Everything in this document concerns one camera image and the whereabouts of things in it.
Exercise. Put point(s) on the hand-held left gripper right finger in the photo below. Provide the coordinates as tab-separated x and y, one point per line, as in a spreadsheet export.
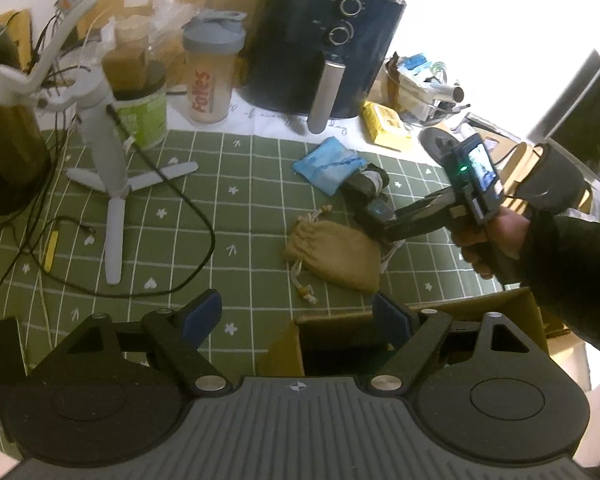
387	317

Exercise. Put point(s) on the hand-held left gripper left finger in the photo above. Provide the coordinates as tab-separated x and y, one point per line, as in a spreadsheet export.
202	312

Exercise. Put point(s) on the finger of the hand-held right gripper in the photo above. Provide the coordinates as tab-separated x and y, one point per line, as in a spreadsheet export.
377	210

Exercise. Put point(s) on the black cloth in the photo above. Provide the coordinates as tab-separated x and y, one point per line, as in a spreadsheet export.
362	182
555	180

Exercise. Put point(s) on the blue wet wipes packet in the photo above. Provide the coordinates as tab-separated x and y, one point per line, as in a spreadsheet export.
327	165

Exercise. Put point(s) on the person's right forearm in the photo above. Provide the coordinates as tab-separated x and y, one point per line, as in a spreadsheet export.
575	270

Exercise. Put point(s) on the person's right hand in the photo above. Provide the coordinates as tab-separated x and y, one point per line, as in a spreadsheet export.
505	237

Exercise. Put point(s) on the black kettle base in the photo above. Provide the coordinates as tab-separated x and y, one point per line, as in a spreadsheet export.
437	142

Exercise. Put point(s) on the yellow wipes pack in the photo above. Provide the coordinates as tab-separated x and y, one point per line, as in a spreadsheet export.
387	127

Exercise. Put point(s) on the wooden chair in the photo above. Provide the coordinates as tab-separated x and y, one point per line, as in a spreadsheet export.
517	165

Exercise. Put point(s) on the glass bowl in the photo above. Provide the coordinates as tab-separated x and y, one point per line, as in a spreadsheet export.
415	105

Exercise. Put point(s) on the green checked tablecloth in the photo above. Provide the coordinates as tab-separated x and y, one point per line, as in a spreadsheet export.
245	200

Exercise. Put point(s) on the white tube with dark end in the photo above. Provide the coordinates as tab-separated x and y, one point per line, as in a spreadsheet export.
447	92

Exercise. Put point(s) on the blue green packet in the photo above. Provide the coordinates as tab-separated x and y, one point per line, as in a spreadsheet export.
414	61

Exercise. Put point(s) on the yellow marker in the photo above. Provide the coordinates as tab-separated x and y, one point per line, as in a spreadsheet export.
51	252

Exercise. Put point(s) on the black monitor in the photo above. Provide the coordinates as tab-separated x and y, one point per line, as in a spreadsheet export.
585	120

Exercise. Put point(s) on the black air fryer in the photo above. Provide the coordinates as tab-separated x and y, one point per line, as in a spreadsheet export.
300	45

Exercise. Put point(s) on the green canister with black lid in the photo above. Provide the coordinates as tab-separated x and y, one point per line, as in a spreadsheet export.
145	120

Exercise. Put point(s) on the shaker bottle with grey lid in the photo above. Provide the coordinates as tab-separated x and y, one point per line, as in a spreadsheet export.
210	85

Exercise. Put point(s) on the white gimbal tripod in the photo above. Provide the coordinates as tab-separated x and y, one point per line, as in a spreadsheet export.
102	125

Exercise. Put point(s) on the black electric kettle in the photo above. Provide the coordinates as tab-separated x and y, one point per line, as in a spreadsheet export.
7	150

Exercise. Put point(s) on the clear jar with brown contents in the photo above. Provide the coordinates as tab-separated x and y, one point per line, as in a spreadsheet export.
127	55

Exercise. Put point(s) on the clear plastic bag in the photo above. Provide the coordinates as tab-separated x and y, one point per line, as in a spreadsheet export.
172	2

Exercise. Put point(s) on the brown cardboard packages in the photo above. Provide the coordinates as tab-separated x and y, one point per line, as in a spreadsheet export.
115	2

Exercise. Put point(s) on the flat cardboard piece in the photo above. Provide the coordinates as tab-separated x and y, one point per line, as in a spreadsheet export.
10	25

